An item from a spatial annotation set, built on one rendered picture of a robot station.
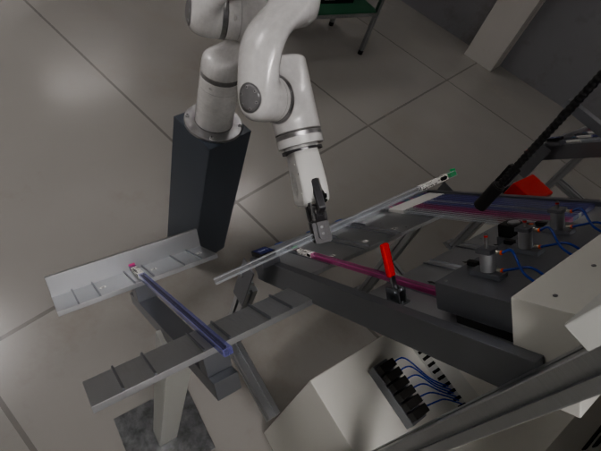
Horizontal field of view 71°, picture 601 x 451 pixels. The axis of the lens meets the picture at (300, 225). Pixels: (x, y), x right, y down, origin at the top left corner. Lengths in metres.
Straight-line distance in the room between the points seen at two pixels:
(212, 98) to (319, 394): 0.87
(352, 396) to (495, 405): 0.56
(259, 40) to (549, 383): 0.59
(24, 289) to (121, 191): 0.60
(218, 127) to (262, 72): 0.71
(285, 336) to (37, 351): 0.91
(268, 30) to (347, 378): 0.82
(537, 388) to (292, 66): 0.59
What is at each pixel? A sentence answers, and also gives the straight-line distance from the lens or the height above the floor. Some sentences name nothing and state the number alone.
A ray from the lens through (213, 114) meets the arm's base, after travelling 1.36.
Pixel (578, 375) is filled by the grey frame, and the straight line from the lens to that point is 0.55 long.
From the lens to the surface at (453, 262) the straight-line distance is 0.92.
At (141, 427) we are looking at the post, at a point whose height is 0.01.
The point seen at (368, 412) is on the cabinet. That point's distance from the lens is 1.13.
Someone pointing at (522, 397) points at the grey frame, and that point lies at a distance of 0.59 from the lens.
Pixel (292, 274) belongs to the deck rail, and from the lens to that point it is 0.95.
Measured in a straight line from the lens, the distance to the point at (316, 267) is 0.98.
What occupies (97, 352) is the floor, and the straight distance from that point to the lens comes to 1.75.
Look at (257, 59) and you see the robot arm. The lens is 0.70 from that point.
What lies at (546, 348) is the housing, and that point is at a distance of 0.62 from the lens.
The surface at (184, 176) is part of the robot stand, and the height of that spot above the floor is 0.49.
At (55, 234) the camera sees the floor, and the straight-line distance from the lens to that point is 2.04.
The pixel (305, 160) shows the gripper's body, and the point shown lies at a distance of 0.73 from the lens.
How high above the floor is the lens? 1.62
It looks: 49 degrees down
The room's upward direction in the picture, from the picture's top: 24 degrees clockwise
